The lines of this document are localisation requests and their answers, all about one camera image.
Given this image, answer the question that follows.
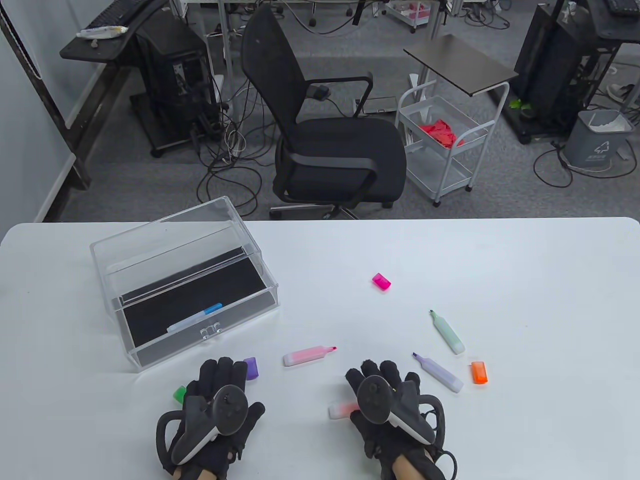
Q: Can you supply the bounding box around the red cloth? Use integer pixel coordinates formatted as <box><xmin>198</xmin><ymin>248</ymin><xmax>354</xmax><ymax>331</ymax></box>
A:
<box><xmin>419</xmin><ymin>118</ymin><xmax>465</xmax><ymax>149</ymax></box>

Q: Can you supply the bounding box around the purple highlighter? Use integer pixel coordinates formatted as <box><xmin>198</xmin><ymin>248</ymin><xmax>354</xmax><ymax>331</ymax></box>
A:
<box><xmin>412</xmin><ymin>352</ymin><xmax>464</xmax><ymax>394</ymax></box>

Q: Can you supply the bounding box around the person's right forearm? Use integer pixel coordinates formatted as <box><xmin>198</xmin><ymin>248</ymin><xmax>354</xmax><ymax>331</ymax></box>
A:
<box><xmin>392</xmin><ymin>455</ymin><xmax>436</xmax><ymax>480</ymax></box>

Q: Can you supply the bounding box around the green highlighter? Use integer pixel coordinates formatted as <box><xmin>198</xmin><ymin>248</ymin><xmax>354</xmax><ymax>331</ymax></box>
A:
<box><xmin>429</xmin><ymin>309</ymin><xmax>466</xmax><ymax>356</ymax></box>

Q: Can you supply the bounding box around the black and white controller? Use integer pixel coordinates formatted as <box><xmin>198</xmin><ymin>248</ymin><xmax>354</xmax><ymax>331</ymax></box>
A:
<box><xmin>156</xmin><ymin>384</ymin><xmax>249</xmax><ymax>468</ymax></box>
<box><xmin>356</xmin><ymin>375</ymin><xmax>447</xmax><ymax>448</ymax></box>

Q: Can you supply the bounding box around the white tube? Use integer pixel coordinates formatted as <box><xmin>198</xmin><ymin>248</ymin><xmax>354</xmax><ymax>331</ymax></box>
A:
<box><xmin>76</xmin><ymin>25</ymin><xmax>129</xmax><ymax>40</ymax></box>

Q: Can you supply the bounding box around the black computer tower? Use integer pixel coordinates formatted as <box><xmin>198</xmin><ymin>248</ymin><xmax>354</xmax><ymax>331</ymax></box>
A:
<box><xmin>129</xmin><ymin>12</ymin><xmax>226</xmax><ymax>158</ymax></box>
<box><xmin>514</xmin><ymin>4</ymin><xmax>598</xmax><ymax>128</ymax></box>

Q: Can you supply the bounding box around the black looped cable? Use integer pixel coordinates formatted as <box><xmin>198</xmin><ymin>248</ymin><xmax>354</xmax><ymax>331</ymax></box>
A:
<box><xmin>533</xmin><ymin>145</ymin><xmax>638</xmax><ymax>188</ymax></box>

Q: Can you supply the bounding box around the clear acrylic drawer box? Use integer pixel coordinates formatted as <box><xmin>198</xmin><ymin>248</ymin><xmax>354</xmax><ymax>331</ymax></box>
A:
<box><xmin>90</xmin><ymin>196</ymin><xmax>280</xmax><ymax>372</ymax></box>

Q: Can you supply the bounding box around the orange highlighter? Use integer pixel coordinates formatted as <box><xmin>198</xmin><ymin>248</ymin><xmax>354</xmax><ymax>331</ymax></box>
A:
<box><xmin>328</xmin><ymin>400</ymin><xmax>361</xmax><ymax>420</ymax></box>

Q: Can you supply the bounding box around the person's right hand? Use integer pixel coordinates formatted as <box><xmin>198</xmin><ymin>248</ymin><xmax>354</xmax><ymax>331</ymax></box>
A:
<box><xmin>345</xmin><ymin>359</ymin><xmax>445</xmax><ymax>466</ymax></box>

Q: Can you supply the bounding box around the tangle of floor cables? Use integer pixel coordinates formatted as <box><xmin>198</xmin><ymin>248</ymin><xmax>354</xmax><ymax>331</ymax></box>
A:
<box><xmin>190</xmin><ymin>75</ymin><xmax>263</xmax><ymax>218</ymax></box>

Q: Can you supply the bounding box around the pink highlighter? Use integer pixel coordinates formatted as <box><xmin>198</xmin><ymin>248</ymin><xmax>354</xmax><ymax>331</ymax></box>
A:
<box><xmin>283</xmin><ymin>345</ymin><xmax>338</xmax><ymax>367</ymax></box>

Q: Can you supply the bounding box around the white rolling cart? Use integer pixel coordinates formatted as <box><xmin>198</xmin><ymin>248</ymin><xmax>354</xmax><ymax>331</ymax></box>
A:
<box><xmin>395</xmin><ymin>80</ymin><xmax>511</xmax><ymax>208</ymax></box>

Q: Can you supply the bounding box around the small white cart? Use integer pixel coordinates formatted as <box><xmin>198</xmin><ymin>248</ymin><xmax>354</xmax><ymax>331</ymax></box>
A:
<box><xmin>384</xmin><ymin>0</ymin><xmax>436</xmax><ymax>34</ymax></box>

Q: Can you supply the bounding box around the dark brown side table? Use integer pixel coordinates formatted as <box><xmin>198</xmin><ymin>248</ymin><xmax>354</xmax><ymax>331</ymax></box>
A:
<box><xmin>403</xmin><ymin>34</ymin><xmax>519</xmax><ymax>97</ymax></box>

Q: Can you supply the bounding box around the person's left hand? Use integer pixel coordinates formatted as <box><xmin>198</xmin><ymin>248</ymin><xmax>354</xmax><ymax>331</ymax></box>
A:
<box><xmin>162</xmin><ymin>356</ymin><xmax>266</xmax><ymax>479</ymax></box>

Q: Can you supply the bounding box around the black metal frame post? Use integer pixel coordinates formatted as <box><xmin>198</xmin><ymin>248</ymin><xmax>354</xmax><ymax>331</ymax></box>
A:
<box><xmin>0</xmin><ymin>7</ymin><xmax>92</xmax><ymax>191</ymax></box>

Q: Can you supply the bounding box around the black office chair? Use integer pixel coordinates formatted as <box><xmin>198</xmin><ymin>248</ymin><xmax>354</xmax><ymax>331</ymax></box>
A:
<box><xmin>241</xmin><ymin>5</ymin><xmax>408</xmax><ymax>221</ymax></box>

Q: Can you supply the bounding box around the gray trash bin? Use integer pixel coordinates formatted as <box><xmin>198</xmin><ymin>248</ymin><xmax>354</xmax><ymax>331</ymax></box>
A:
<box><xmin>564</xmin><ymin>109</ymin><xmax>635</xmax><ymax>168</ymax></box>

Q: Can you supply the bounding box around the blue highlighter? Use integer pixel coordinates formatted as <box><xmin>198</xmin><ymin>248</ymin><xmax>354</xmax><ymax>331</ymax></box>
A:
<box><xmin>166</xmin><ymin>306</ymin><xmax>208</xmax><ymax>334</ymax></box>

